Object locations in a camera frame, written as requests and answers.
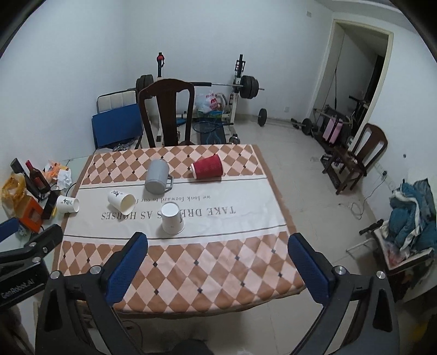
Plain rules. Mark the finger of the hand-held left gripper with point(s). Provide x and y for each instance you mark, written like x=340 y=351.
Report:
x=44 y=237
x=8 y=229

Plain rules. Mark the long black box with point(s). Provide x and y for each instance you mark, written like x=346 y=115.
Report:
x=20 y=169

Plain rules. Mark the dark wooden chair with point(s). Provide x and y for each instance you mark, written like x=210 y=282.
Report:
x=374 y=143
x=169 y=112

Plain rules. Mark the blue folding chair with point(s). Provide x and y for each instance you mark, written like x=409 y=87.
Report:
x=116 y=124

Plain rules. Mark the white paper cup large print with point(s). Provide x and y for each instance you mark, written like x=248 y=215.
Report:
x=65 y=203

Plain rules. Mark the red ribbed paper cup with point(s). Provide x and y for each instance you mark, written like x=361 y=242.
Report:
x=208 y=167

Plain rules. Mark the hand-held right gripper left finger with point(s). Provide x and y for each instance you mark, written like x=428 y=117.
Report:
x=124 y=269

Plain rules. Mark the teal clothing pile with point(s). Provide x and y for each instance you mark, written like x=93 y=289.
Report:
x=406 y=218

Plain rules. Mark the blue racket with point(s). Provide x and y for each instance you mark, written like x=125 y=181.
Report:
x=201 y=127

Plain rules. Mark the crumpled white tissue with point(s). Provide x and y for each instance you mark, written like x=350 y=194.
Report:
x=64 y=179

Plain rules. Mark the small dumbbell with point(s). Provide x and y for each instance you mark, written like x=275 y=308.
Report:
x=234 y=139

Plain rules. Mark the orange snack wrappers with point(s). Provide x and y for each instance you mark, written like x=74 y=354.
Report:
x=53 y=170

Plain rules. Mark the plain white paper cup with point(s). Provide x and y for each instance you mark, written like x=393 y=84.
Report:
x=171 y=220

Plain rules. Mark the white paper cup small print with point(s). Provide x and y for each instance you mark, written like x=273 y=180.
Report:
x=117 y=199

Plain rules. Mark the black barbell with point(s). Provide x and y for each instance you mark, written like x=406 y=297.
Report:
x=249 y=87

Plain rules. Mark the checkered printed tablecloth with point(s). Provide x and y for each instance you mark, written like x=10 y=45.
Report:
x=222 y=245

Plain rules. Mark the grey mug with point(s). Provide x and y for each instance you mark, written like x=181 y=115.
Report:
x=157 y=174

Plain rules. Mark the small floor barbell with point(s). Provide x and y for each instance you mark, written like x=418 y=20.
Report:
x=262 y=117

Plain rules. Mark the metal frame chair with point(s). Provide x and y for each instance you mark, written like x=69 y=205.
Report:
x=392 y=264

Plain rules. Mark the white red plastic bag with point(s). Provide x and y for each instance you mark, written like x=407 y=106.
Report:
x=208 y=100

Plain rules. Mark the white door frame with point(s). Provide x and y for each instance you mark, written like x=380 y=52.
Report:
x=382 y=82

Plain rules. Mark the orange plastic bag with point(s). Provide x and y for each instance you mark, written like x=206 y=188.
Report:
x=12 y=191

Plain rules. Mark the pink bag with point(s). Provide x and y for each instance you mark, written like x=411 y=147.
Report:
x=333 y=131

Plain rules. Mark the dark wine bottle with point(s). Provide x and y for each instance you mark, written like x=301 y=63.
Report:
x=37 y=177

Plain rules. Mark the orange box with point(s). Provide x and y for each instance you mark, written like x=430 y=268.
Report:
x=29 y=211

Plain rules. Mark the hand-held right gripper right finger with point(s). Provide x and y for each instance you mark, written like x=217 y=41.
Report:
x=309 y=269

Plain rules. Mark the white weight bench rack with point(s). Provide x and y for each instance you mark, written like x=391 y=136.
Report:
x=235 y=100

